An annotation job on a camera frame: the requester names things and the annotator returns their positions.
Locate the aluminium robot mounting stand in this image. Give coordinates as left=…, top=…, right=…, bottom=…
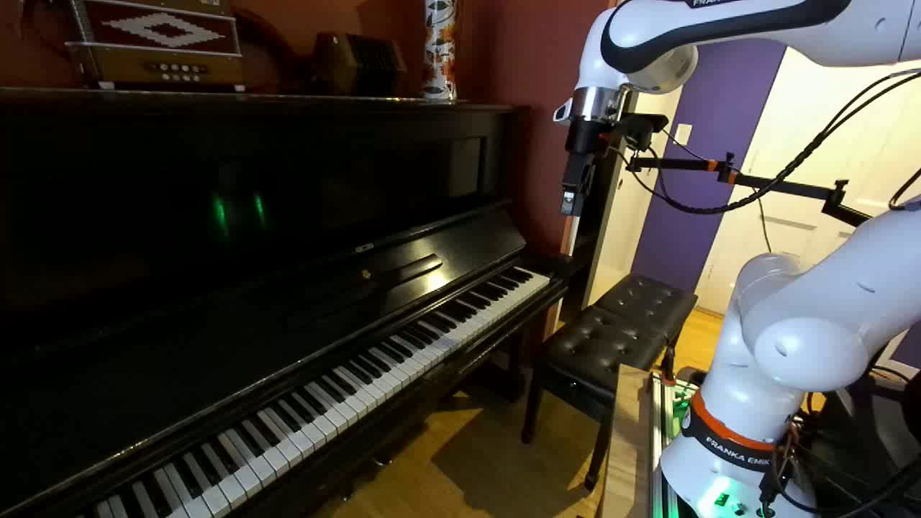
left=594, top=365, right=692, bottom=518

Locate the black upright piano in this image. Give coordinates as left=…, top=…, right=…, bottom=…
left=0, top=89, right=563, bottom=518

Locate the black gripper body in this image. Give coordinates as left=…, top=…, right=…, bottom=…
left=558, top=86, right=668, bottom=217

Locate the dark object on piano top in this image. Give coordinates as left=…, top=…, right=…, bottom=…
left=314, top=33, right=404, bottom=95

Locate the black tufted piano bench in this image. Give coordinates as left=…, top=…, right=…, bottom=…
left=521, top=275, right=695, bottom=489

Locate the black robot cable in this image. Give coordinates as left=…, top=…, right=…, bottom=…
left=620, top=66, right=921, bottom=220

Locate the red patterned accordion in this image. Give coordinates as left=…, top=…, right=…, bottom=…
left=66, top=0, right=243, bottom=89

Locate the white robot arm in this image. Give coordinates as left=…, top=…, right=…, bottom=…
left=555, top=0, right=921, bottom=518

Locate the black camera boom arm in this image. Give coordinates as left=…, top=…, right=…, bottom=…
left=627, top=152, right=869, bottom=227

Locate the white wall switch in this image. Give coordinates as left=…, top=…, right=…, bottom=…
left=672, top=124, right=692, bottom=148

